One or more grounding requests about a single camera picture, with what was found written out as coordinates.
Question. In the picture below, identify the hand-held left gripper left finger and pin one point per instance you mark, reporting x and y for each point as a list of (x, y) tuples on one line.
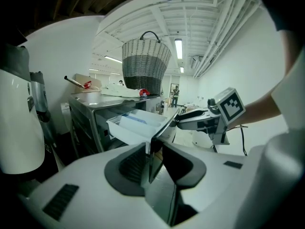
[(90, 187)]

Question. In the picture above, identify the person's black top with star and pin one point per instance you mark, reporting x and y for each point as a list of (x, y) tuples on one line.
[(286, 3)]

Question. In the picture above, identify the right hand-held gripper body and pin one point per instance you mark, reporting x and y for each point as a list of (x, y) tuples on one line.
[(231, 108)]

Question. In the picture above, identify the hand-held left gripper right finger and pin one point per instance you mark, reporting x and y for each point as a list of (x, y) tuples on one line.
[(219, 187)]

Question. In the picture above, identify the dark washing machine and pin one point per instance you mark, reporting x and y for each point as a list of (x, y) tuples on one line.
[(85, 118)]

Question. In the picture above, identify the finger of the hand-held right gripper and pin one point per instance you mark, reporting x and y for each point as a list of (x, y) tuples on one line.
[(195, 113), (193, 125)]

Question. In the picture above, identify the strip ceiling lamp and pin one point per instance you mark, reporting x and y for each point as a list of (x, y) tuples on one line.
[(113, 59)]

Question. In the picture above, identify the tall white and black appliance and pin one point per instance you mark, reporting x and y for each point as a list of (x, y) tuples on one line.
[(16, 116)]

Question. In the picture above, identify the small red object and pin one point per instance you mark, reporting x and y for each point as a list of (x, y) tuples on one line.
[(144, 92)]

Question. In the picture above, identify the person's right forearm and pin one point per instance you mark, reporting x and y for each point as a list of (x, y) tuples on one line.
[(262, 111)]

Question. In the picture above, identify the two-tone woven basket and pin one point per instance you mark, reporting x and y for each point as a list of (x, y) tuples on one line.
[(145, 63)]

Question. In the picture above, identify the white crumpled cloth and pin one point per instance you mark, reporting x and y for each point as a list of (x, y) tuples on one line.
[(119, 90)]

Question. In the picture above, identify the white detergent drawer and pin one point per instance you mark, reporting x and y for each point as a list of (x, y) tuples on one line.
[(133, 132)]

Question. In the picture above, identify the white air conditioner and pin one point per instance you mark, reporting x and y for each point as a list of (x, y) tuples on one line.
[(196, 62)]

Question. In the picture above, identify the short ceiling lamp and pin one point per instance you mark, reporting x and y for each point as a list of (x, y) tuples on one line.
[(182, 69)]

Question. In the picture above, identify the white ceiling pipes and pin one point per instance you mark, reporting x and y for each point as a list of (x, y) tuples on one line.
[(221, 32)]

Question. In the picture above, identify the long ceiling lamp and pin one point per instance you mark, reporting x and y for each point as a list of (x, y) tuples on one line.
[(178, 48)]

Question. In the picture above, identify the metal tube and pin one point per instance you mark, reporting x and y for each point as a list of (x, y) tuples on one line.
[(72, 81)]

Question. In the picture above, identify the large open cardboard box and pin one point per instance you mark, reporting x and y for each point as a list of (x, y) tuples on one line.
[(82, 79)]

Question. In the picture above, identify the red plastic piece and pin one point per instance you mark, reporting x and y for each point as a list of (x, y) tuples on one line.
[(87, 85)]

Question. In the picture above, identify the white box with blue label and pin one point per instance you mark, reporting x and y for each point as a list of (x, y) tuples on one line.
[(65, 116)]

